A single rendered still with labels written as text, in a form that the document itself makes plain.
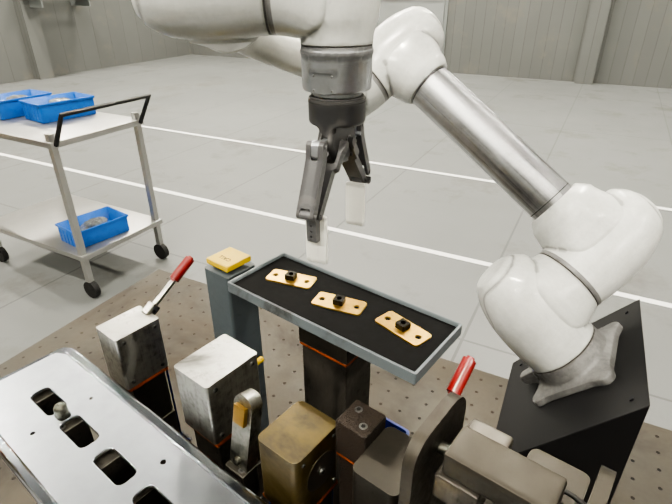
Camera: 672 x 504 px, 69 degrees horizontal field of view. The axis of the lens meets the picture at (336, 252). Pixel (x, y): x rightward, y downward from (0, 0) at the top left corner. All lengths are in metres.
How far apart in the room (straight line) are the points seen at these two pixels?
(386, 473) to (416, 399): 0.65
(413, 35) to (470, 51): 10.01
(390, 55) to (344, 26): 0.54
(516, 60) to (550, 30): 0.76
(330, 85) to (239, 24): 0.12
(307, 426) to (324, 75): 0.46
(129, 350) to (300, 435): 0.41
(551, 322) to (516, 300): 0.08
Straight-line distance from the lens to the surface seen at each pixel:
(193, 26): 0.65
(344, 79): 0.62
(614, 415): 1.00
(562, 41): 10.87
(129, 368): 1.01
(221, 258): 0.95
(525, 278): 1.03
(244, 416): 0.73
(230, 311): 0.96
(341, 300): 0.78
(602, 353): 1.11
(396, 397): 1.30
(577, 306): 1.07
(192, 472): 0.79
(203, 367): 0.78
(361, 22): 0.62
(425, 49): 1.15
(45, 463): 0.88
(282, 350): 1.43
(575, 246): 1.07
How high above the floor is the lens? 1.61
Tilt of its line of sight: 28 degrees down
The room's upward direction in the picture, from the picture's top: straight up
